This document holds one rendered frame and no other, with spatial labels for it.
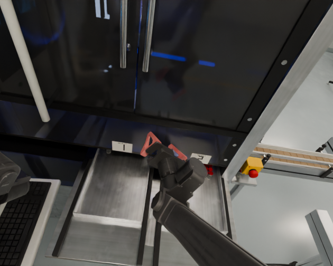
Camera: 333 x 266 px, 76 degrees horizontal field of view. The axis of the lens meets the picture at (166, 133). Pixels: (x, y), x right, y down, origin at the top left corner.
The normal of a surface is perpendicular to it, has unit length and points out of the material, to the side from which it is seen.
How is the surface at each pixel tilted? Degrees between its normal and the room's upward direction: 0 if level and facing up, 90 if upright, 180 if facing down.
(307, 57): 90
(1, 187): 99
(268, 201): 0
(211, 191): 0
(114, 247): 0
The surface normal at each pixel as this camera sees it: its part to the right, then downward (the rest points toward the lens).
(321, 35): -0.07, 0.72
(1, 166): 0.53, -0.83
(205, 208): 0.16, -0.68
